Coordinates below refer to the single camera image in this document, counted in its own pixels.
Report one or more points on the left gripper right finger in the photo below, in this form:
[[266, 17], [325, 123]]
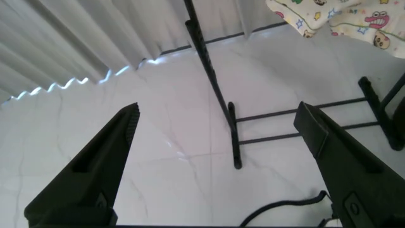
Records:
[[357, 180]]

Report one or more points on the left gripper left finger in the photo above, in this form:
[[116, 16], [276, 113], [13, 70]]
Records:
[[85, 187]]

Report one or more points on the cream printed garment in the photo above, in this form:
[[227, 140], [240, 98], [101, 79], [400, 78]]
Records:
[[348, 16]]

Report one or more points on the black clothes rack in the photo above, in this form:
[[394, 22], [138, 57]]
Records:
[[205, 57]]

